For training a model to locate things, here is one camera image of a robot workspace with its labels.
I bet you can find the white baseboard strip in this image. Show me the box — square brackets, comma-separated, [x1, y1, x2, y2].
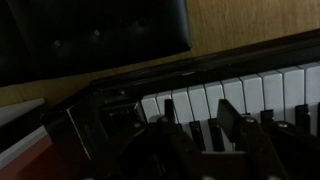
[0, 97, 54, 180]

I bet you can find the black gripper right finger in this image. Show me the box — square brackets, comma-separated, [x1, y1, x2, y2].
[216, 98, 290, 180]

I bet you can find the black leather piano bench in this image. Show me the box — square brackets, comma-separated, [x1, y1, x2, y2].
[0, 0, 194, 88]

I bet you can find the black upright piano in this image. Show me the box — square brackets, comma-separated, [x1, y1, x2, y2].
[41, 28, 320, 180]

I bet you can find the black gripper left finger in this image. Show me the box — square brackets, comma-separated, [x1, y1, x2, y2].
[149, 98, 208, 180]

